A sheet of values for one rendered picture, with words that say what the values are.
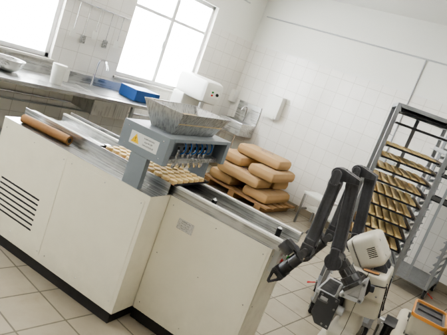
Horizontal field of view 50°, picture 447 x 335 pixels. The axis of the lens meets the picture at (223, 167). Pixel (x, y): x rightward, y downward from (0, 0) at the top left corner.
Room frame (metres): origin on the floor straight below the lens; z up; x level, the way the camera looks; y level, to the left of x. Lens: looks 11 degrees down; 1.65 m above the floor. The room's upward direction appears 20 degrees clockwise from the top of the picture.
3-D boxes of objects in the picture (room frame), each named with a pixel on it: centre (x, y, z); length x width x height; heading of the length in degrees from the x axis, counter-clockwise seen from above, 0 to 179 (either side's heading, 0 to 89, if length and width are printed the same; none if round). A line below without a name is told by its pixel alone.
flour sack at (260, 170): (6.50, -0.65, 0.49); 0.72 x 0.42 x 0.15; 149
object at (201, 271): (2.70, -0.15, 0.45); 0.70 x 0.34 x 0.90; 65
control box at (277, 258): (2.54, -0.48, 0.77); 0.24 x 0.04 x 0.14; 155
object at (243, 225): (2.83, 0.47, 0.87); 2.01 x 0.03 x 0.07; 65
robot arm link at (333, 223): (2.50, -0.67, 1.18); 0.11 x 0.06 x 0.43; 156
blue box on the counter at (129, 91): (5.86, 1.27, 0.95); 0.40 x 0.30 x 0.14; 147
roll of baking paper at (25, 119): (3.00, 1.16, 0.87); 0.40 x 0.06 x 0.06; 70
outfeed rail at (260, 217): (3.10, 0.35, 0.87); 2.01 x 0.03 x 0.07; 65
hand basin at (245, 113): (7.50, -0.03, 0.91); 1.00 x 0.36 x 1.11; 54
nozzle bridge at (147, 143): (2.92, 0.31, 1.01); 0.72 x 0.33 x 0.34; 155
